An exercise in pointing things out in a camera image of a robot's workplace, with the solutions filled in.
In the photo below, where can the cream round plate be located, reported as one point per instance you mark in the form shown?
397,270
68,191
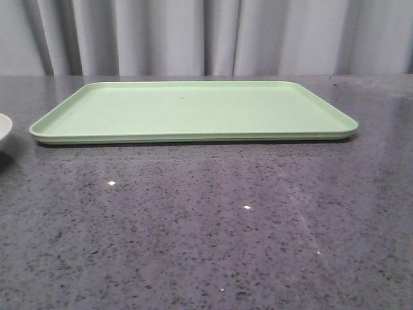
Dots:
6,125

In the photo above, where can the green rectangular tray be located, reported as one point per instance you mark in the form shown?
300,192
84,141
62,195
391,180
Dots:
187,111

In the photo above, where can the grey curtain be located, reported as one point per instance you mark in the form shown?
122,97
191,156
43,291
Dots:
205,38

